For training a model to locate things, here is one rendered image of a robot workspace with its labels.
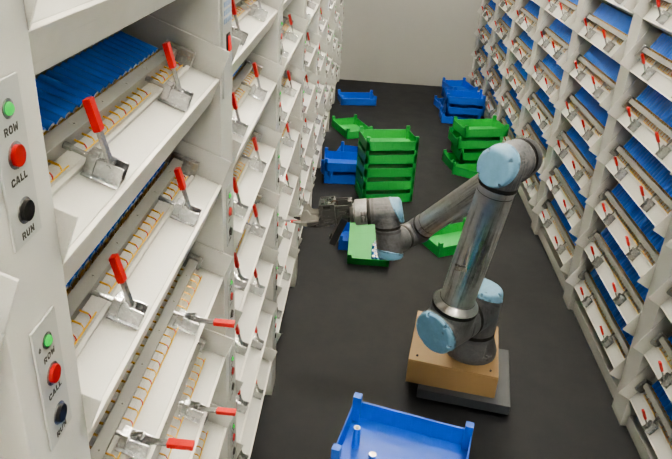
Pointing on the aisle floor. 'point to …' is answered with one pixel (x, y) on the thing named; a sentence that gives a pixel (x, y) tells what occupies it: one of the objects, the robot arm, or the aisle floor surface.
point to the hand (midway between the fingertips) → (297, 221)
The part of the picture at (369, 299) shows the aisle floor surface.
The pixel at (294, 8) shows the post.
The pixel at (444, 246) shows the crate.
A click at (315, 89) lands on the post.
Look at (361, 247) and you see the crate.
